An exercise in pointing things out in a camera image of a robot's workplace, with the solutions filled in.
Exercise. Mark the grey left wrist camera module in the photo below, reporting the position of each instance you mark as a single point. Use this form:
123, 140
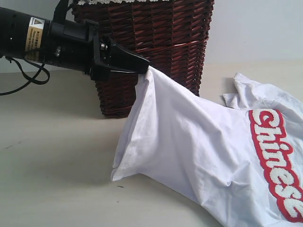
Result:
60, 11

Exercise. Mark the white t-shirt with red lettering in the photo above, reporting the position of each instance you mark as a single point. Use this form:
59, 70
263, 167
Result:
242, 161

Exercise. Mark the dark brown wicker basket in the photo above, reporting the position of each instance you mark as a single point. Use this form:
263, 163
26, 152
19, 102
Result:
171, 34

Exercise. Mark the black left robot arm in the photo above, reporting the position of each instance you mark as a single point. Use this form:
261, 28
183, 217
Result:
21, 36

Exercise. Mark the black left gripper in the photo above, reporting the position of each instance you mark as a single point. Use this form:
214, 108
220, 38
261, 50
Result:
76, 46

